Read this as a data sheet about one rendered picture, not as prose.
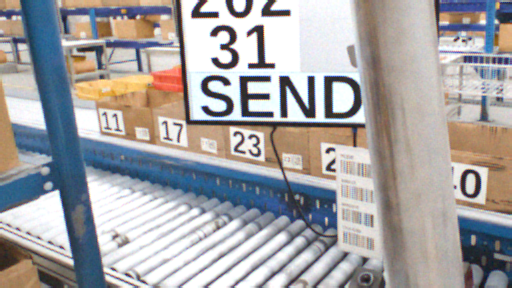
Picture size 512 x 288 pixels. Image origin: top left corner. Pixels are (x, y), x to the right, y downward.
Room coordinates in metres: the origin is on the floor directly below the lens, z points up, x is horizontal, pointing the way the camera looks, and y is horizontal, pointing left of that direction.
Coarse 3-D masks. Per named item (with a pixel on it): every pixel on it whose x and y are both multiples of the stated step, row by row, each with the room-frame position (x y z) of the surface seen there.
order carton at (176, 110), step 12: (156, 108) 1.89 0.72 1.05; (168, 108) 1.96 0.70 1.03; (180, 108) 2.02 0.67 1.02; (156, 120) 1.88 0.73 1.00; (156, 132) 1.88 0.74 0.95; (192, 132) 1.77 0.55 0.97; (204, 132) 1.73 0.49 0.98; (216, 132) 1.70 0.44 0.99; (168, 144) 1.85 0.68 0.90; (192, 144) 1.77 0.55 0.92; (216, 156) 1.71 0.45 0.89
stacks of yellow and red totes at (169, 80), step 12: (156, 72) 5.65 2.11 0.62; (168, 72) 5.79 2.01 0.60; (180, 72) 5.88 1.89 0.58; (84, 84) 6.40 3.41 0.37; (96, 84) 6.53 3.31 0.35; (108, 84) 6.52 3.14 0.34; (120, 84) 5.81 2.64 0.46; (132, 84) 5.66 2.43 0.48; (144, 84) 5.59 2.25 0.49; (156, 84) 5.53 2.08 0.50; (168, 84) 5.42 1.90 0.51; (180, 84) 5.31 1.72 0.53; (84, 96) 6.11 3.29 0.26; (96, 96) 5.98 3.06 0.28; (108, 96) 6.01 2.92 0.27
